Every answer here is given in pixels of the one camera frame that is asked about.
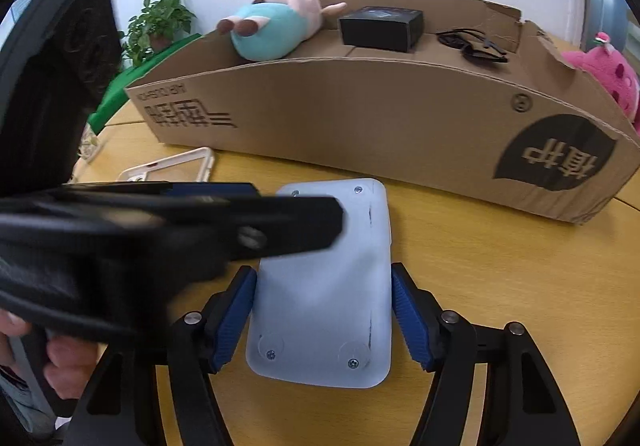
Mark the large potted plant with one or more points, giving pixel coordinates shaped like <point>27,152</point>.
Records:
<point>160,21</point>

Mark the person's left hand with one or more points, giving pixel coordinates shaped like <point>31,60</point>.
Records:
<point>70,366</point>

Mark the pink and teal pig plush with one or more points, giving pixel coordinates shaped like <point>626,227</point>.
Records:
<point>270,31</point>

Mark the glass door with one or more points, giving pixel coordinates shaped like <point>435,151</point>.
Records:
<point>605,1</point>

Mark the white plastic charger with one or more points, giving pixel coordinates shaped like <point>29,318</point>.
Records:
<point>325,286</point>

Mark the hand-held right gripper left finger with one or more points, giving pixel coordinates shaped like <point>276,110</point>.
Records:
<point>235,321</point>

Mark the clear phone case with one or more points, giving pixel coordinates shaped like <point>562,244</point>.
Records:
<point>207,165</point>

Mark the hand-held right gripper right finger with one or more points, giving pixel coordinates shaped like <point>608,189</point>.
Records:
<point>407,316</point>

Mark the wooden desktop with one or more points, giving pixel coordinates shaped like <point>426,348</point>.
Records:
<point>475,276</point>

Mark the green turf mat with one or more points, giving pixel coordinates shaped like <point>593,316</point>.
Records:
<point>130,81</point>

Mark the pink bear plush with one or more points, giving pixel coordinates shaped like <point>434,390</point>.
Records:
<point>615,76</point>

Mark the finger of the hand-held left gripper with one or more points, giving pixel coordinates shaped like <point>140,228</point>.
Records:
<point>290,226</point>
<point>215,190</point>

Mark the black box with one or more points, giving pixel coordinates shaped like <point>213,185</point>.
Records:
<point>380,31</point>

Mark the black sunglasses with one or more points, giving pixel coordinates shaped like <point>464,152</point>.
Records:
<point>480,51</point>

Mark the brown cardboard box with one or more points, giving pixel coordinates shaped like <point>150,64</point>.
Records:
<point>350,126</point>

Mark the white printed paper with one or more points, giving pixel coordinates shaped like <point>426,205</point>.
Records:
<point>89,143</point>

